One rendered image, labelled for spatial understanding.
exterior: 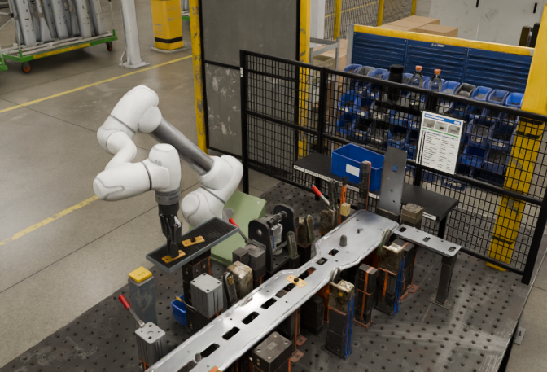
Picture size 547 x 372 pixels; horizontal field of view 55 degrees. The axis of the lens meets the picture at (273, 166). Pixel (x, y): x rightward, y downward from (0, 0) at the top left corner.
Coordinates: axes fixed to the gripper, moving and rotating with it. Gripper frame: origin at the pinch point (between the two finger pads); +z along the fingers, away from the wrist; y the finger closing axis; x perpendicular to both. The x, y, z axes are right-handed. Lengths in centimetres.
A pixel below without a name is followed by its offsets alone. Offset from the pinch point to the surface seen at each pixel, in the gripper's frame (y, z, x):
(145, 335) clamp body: 19.1, 14.1, -24.2
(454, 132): 31, -17, 141
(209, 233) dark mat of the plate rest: -3.9, 4.1, 19.6
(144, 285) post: 4.0, 7.1, -15.0
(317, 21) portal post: -296, 9, 392
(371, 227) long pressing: 23, 20, 93
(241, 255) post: 9.4, 10.4, 25.0
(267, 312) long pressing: 33.1, 20.0, 17.8
